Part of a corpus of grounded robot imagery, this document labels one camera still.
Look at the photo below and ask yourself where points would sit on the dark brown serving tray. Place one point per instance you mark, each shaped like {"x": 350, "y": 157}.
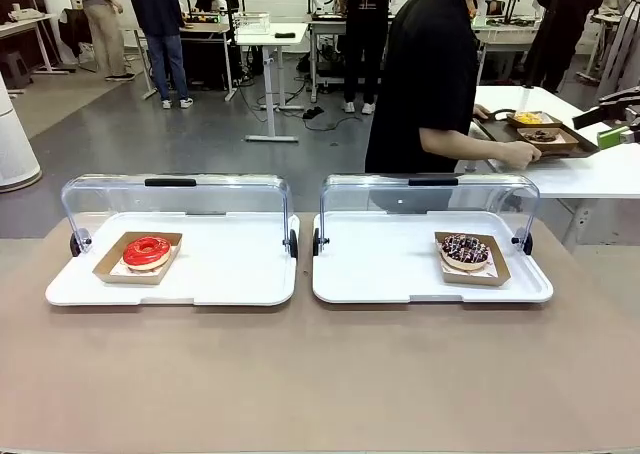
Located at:
{"x": 505, "y": 131}

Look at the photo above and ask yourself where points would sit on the white side table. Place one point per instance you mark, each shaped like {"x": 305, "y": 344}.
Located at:
{"x": 575, "y": 174}

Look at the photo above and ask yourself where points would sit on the yellow sprinkled donut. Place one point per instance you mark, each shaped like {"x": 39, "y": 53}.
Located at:
{"x": 529, "y": 118}

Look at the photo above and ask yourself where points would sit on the white height-adjustable desk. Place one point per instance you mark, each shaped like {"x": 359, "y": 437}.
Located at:
{"x": 280, "y": 41}

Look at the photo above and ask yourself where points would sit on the white background desk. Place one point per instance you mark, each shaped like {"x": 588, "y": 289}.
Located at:
{"x": 25, "y": 21}

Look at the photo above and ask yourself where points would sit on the bystander in black clothes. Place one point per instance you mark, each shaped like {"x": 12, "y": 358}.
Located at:
{"x": 560, "y": 29}

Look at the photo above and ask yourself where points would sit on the white cylindrical air purifier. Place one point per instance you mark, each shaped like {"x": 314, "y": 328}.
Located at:
{"x": 15, "y": 154}

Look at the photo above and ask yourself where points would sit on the person's right hand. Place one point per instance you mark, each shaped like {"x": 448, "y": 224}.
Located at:
{"x": 520, "y": 155}

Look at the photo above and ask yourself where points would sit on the white display tray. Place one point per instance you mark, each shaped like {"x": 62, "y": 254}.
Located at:
{"x": 380, "y": 274}
{"x": 225, "y": 274}

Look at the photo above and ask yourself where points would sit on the grey stool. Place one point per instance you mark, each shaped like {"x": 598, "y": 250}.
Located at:
{"x": 15, "y": 66}

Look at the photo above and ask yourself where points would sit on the person in black shirt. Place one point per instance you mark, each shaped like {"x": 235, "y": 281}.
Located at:
{"x": 425, "y": 64}

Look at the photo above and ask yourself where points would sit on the person's left hand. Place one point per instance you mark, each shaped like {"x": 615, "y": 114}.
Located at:
{"x": 481, "y": 112}

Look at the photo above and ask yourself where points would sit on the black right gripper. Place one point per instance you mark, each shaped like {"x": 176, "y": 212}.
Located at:
{"x": 622, "y": 101}

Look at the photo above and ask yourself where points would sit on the bystander in blue jeans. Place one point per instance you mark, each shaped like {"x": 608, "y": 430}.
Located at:
{"x": 160, "y": 39}

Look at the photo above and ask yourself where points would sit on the black jacket on chair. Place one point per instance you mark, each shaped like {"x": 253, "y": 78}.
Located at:
{"x": 72, "y": 29}

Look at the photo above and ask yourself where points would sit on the person's right forearm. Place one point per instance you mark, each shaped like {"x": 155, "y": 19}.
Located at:
{"x": 460, "y": 144}

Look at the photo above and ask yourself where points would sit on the bystander in beige trousers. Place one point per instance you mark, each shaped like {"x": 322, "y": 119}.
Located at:
{"x": 102, "y": 24}

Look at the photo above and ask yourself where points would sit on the cardboard box of sprinkle donut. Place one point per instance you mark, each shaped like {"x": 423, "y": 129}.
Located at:
{"x": 495, "y": 274}

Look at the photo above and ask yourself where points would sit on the white background work table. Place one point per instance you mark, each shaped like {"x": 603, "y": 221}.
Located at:
{"x": 505, "y": 39}

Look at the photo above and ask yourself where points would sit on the chocolate donut with nuts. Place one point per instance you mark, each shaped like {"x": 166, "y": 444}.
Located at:
{"x": 542, "y": 135}

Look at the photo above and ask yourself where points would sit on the cardboard box of chocolate donut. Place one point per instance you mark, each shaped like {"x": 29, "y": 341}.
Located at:
{"x": 567, "y": 141}

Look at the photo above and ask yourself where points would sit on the bystander in black printed t-shirt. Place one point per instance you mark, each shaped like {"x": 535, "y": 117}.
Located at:
{"x": 367, "y": 29}

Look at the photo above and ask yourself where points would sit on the cardboard box of red donut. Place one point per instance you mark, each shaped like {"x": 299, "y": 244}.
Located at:
{"x": 107, "y": 269}

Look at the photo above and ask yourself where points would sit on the cardboard box of yellow donut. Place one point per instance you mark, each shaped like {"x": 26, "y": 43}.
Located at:
{"x": 552, "y": 120}

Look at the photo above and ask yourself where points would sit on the red glazed donut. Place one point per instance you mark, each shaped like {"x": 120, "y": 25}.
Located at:
{"x": 135, "y": 256}

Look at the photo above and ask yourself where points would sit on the metal frame chair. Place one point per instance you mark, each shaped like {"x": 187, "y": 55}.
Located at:
{"x": 87, "y": 56}

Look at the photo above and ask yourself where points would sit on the clear display cover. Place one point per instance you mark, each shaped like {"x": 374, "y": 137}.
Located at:
{"x": 170, "y": 194}
{"x": 430, "y": 196}

